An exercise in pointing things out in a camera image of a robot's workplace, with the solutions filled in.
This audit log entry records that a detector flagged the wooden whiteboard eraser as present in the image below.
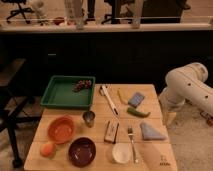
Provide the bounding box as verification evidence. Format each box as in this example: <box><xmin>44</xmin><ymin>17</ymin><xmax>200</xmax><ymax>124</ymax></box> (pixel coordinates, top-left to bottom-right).
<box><xmin>104</xmin><ymin>121</ymin><xmax>119</xmax><ymax>143</ymax></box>

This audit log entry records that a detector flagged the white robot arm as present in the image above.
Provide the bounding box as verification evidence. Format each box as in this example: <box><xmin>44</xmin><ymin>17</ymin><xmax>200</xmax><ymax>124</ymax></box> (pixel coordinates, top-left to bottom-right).
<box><xmin>159</xmin><ymin>62</ymin><xmax>213</xmax><ymax>116</ymax></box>

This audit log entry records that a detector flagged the small metal cup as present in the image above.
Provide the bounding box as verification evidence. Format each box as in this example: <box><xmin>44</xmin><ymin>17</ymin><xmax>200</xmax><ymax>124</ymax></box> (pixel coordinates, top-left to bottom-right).
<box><xmin>83</xmin><ymin>111</ymin><xmax>95</xmax><ymax>128</ymax></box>

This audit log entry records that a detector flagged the bunch of dark grapes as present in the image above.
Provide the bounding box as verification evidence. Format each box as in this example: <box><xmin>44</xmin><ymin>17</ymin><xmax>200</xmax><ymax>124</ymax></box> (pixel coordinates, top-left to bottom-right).
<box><xmin>73</xmin><ymin>80</ymin><xmax>92</xmax><ymax>92</ymax></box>

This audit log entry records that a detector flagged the blue sponge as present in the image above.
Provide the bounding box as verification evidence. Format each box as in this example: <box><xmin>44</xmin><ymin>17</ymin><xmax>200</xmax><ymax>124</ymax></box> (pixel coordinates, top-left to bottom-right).
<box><xmin>128</xmin><ymin>92</ymin><xmax>145</xmax><ymax>108</ymax></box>

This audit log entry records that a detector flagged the green pepper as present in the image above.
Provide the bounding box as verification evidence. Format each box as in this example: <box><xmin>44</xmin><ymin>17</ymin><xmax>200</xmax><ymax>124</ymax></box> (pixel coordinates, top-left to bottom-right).
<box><xmin>127</xmin><ymin>107</ymin><xmax>151</xmax><ymax>118</ymax></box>

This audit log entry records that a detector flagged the green plastic tray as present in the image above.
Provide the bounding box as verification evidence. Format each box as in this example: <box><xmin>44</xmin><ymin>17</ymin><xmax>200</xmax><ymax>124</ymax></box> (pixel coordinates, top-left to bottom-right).
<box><xmin>41</xmin><ymin>75</ymin><xmax>95</xmax><ymax>110</ymax></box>

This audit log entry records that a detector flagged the silver metal fork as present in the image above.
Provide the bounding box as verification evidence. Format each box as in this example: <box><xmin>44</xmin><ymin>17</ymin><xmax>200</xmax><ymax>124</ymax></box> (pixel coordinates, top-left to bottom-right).
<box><xmin>127</xmin><ymin>126</ymin><xmax>139</xmax><ymax>164</ymax></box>

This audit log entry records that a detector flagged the folded blue cloth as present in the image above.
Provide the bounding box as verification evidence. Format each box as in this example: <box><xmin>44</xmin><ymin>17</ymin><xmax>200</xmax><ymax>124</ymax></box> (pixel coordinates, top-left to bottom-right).
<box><xmin>140</xmin><ymin>122</ymin><xmax>166</xmax><ymax>141</ymax></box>

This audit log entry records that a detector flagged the orange plastic bowl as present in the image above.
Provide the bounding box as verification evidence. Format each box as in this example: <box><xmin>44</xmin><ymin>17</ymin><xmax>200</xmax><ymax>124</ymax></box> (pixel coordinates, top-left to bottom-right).
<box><xmin>47</xmin><ymin>116</ymin><xmax>74</xmax><ymax>144</ymax></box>

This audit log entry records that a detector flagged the small white bowl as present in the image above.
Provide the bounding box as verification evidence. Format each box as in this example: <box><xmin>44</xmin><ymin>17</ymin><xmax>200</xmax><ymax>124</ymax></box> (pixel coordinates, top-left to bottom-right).
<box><xmin>112</xmin><ymin>143</ymin><xmax>131</xmax><ymax>164</ymax></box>

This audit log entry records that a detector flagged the dark maroon bowl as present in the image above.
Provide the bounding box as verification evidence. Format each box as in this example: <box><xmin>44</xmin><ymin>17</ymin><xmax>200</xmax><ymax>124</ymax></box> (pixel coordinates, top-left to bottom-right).
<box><xmin>68</xmin><ymin>137</ymin><xmax>96</xmax><ymax>168</ymax></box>

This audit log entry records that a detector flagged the orange peach fruit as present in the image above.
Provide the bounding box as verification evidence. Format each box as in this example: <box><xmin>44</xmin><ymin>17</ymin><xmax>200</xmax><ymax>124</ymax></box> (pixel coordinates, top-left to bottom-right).
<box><xmin>40</xmin><ymin>142</ymin><xmax>56</xmax><ymax>157</ymax></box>

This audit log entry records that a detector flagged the black office chair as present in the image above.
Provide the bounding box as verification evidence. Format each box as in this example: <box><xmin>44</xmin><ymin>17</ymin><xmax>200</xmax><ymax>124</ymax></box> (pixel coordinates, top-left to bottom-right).
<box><xmin>1</xmin><ymin>0</ymin><xmax>34</xmax><ymax>24</ymax></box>

